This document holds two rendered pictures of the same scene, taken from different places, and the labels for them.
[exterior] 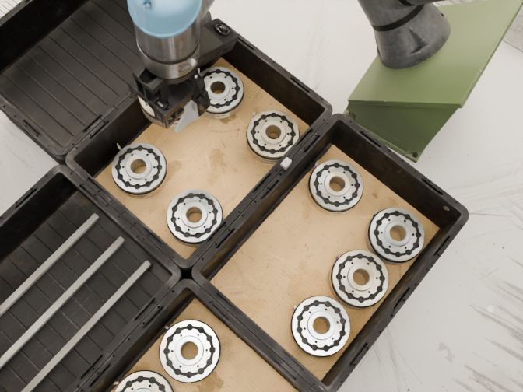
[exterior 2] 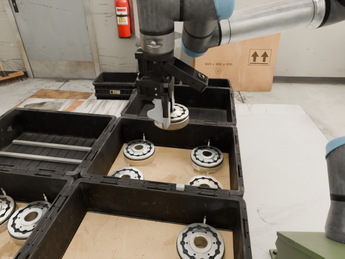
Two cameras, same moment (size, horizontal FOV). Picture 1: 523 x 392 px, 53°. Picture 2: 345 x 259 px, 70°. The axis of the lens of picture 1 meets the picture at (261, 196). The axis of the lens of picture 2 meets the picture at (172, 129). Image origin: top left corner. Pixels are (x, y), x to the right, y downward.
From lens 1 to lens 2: 0.59 m
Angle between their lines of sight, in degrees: 50
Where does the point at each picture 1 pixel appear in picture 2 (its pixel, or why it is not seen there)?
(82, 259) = (80, 157)
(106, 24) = (201, 116)
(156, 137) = (162, 151)
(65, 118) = not seen: hidden behind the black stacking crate
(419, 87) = (329, 250)
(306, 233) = (152, 251)
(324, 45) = (303, 213)
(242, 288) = (91, 232)
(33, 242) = (82, 140)
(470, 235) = not seen: outside the picture
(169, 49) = (140, 14)
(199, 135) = (177, 165)
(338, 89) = not seen: hidden behind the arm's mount
